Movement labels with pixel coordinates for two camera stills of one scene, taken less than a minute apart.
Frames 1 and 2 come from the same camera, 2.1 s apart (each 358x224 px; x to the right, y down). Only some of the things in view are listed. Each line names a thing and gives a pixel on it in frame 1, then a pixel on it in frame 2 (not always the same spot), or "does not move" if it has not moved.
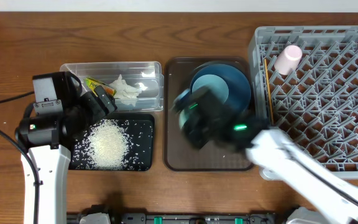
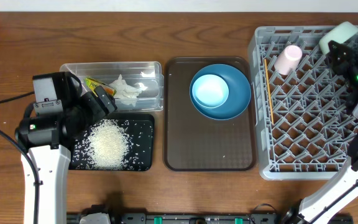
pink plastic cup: [288, 60] does not move
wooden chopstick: [269, 91] does not move
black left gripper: [96, 113] does not move
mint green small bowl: [183, 118] -> [341, 33]
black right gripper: [203, 135] -> [352, 62]
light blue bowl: [215, 83] does not move
